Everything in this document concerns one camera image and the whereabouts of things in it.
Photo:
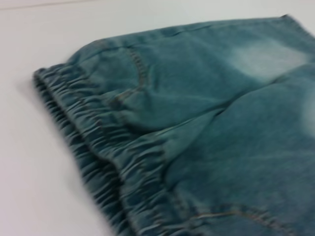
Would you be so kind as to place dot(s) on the blue denim shorts with embroidery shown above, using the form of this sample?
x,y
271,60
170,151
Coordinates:
x,y
197,123

